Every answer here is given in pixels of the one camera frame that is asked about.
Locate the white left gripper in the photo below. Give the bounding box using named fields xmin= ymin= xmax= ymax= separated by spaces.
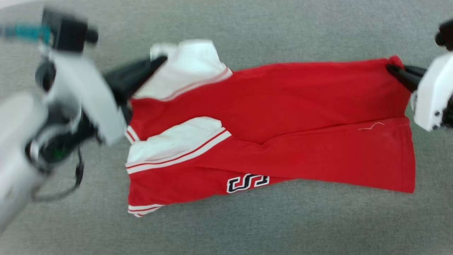
xmin=46 ymin=52 xmax=168 ymax=146

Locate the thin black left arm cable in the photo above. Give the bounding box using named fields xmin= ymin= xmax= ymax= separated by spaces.
xmin=32 ymin=149 xmax=85 ymax=202

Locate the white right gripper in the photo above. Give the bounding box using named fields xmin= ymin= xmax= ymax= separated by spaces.
xmin=386 ymin=52 xmax=453 ymax=131

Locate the grey fabric sofa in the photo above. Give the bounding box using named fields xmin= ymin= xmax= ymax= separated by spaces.
xmin=0 ymin=0 xmax=453 ymax=255

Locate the teal plug camera cable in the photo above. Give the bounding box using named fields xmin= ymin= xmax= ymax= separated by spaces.
xmin=0 ymin=23 xmax=52 ymax=45

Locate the red white Bulls jersey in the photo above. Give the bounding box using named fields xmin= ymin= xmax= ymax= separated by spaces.
xmin=125 ymin=39 xmax=416 ymax=217

